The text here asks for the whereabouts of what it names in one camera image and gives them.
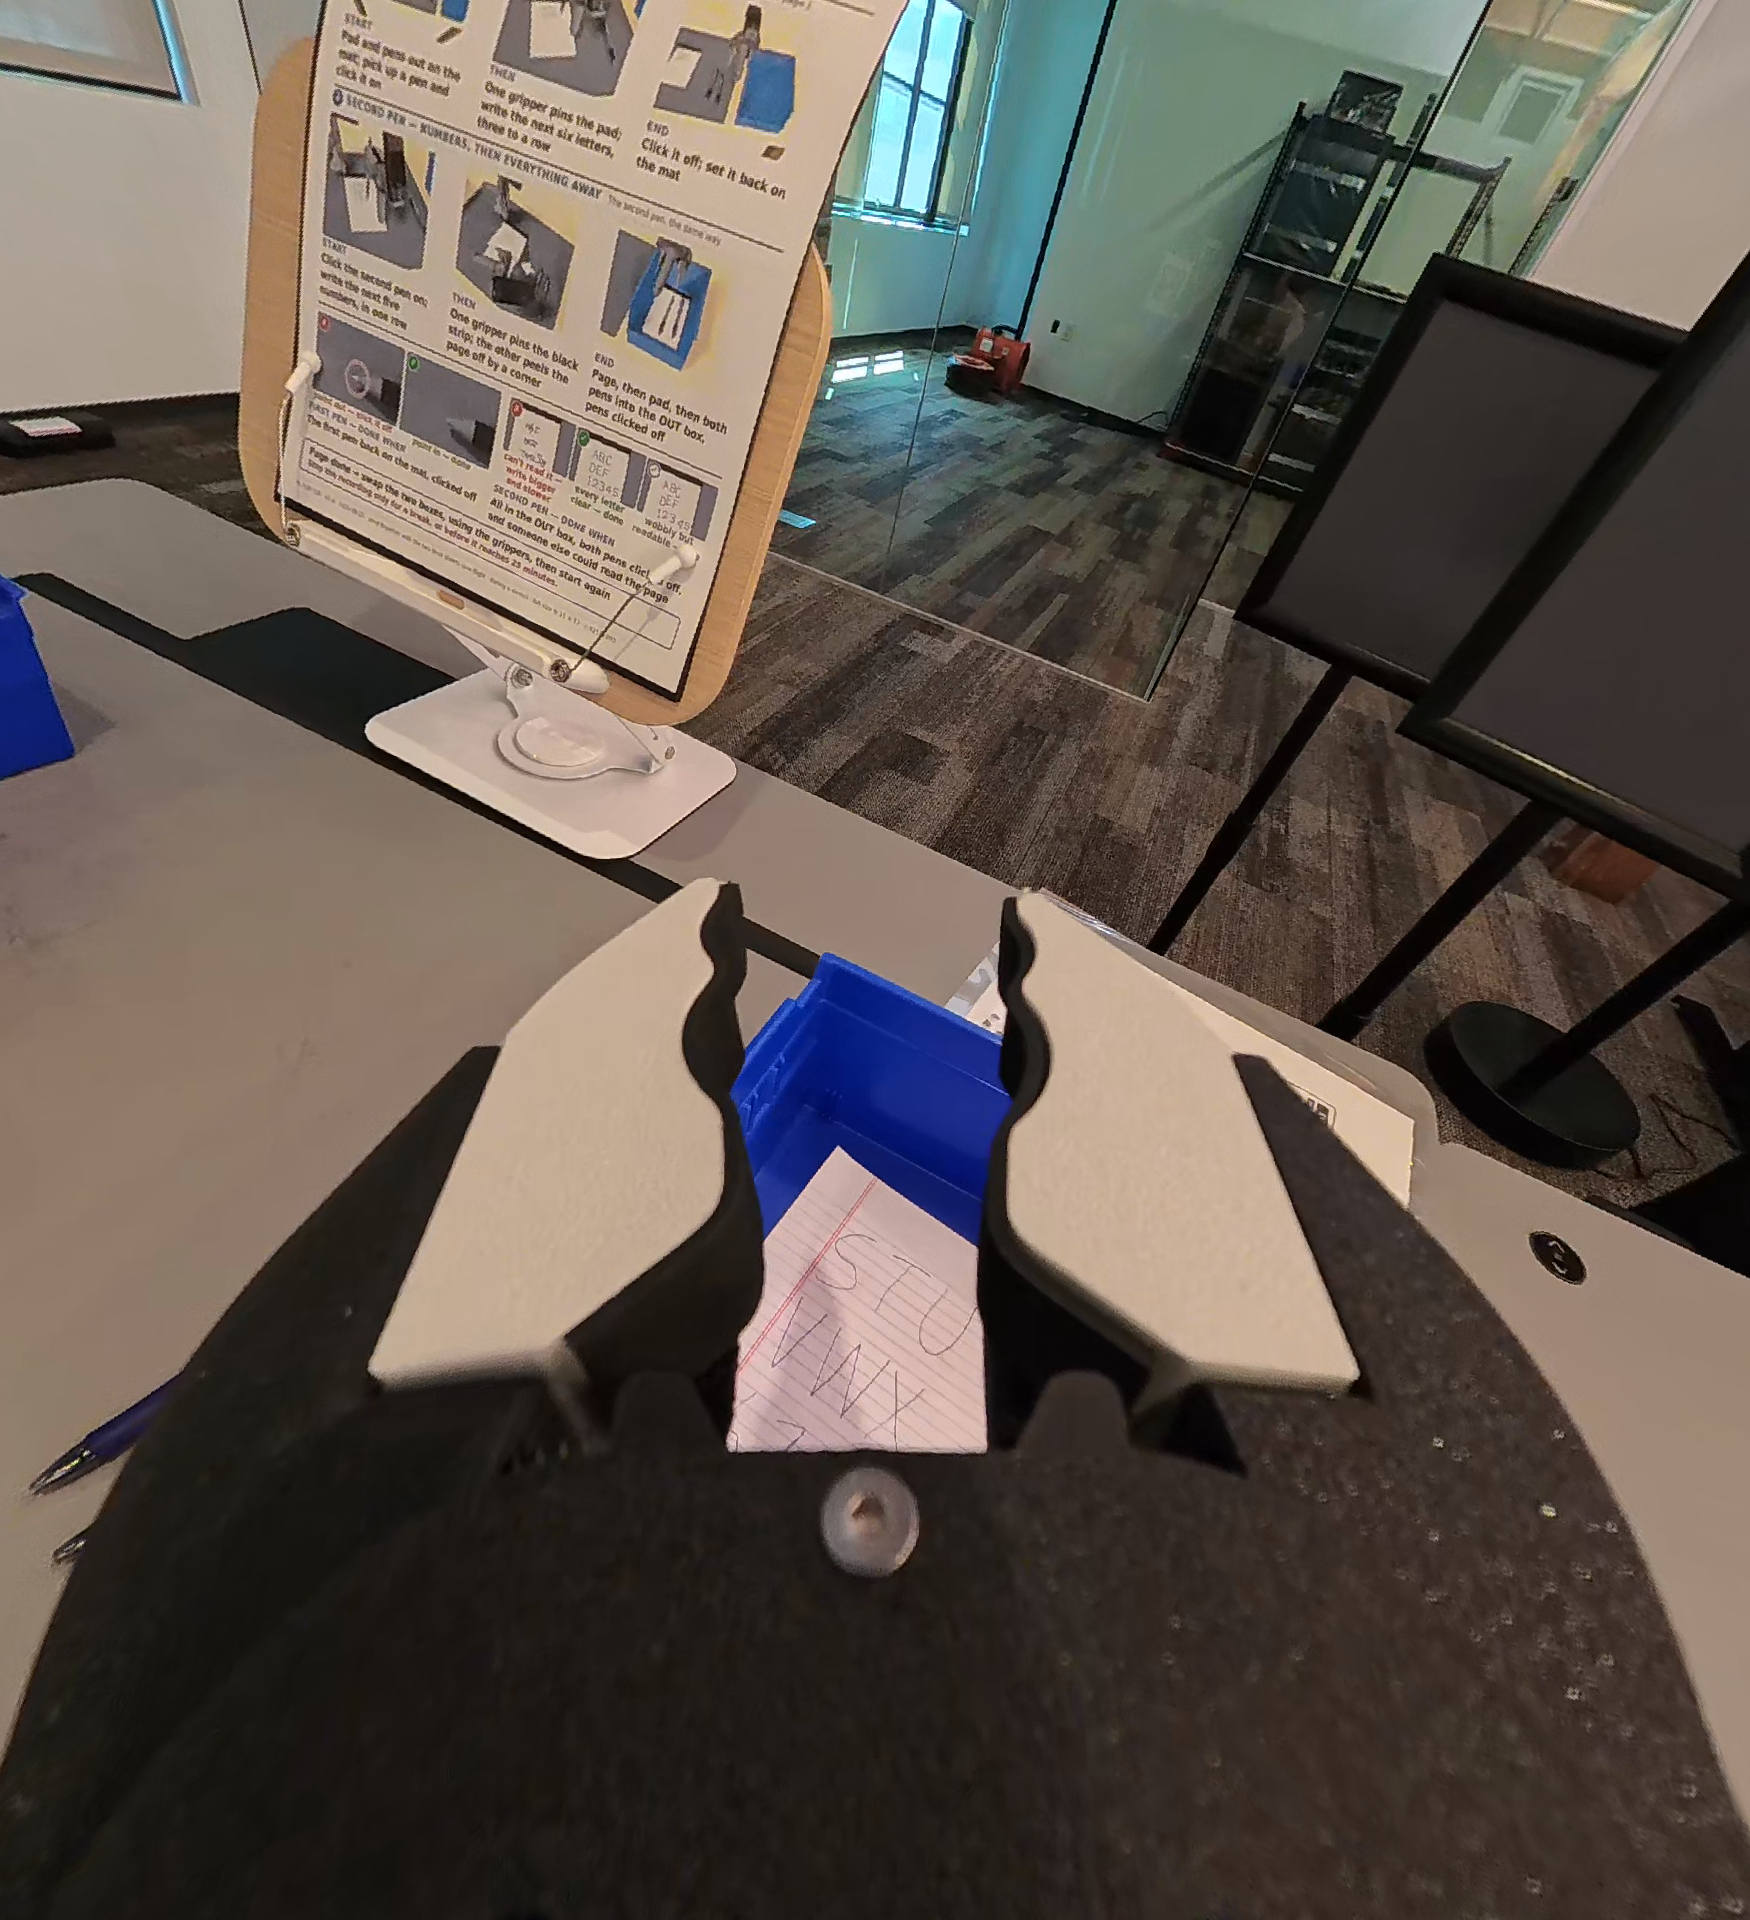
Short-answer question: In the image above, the window with roller blind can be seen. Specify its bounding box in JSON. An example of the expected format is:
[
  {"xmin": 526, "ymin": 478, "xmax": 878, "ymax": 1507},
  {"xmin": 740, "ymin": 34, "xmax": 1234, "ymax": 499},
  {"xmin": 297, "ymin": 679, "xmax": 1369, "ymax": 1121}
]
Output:
[{"xmin": 0, "ymin": 0, "xmax": 201, "ymax": 105}]

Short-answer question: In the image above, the white printed paper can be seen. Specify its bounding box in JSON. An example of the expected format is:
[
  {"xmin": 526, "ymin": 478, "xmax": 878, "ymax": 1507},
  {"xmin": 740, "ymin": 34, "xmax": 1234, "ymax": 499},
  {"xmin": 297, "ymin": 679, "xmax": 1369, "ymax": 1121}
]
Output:
[{"xmin": 947, "ymin": 949, "xmax": 1419, "ymax": 1211}]

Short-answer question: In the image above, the distant room window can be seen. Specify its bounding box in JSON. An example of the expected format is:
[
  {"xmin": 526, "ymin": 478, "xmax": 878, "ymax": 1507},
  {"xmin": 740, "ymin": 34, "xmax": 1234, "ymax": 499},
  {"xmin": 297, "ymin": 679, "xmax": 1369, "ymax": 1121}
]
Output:
[{"xmin": 831, "ymin": 0, "xmax": 974, "ymax": 229}]

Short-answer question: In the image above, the instruction board on white stand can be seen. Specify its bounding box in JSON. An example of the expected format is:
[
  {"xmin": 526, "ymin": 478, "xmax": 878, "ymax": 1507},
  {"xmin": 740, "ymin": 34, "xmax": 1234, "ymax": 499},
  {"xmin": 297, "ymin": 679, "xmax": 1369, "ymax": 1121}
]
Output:
[{"xmin": 237, "ymin": 0, "xmax": 912, "ymax": 861}]

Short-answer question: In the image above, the black round-base stand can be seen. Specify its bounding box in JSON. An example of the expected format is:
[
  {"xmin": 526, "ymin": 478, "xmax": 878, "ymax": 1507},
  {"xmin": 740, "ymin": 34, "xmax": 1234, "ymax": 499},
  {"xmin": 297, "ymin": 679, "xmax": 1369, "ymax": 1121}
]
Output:
[{"xmin": 1428, "ymin": 882, "xmax": 1750, "ymax": 1173}]

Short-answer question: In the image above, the black shelf cabinet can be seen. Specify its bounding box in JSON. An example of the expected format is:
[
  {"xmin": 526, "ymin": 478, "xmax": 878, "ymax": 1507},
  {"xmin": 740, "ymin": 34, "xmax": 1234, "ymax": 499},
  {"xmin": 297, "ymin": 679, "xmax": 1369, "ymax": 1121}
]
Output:
[{"xmin": 1166, "ymin": 67, "xmax": 1506, "ymax": 497}]

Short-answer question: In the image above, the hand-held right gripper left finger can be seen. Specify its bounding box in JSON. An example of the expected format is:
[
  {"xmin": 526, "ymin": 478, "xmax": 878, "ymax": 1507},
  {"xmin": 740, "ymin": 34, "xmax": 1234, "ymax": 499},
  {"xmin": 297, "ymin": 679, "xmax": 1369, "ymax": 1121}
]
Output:
[{"xmin": 364, "ymin": 880, "xmax": 765, "ymax": 1454}]

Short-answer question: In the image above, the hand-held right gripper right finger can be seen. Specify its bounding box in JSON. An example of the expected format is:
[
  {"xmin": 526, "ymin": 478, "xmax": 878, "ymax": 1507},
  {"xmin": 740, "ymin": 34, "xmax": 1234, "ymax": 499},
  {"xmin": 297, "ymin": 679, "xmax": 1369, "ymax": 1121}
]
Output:
[{"xmin": 979, "ymin": 892, "xmax": 1365, "ymax": 1454}]

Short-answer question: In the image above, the written lined paper sheet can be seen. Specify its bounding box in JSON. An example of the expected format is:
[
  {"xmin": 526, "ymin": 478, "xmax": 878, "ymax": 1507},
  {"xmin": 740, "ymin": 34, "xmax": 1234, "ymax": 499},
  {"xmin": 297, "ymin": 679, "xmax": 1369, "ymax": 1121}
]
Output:
[{"xmin": 728, "ymin": 1147, "xmax": 993, "ymax": 1454}]

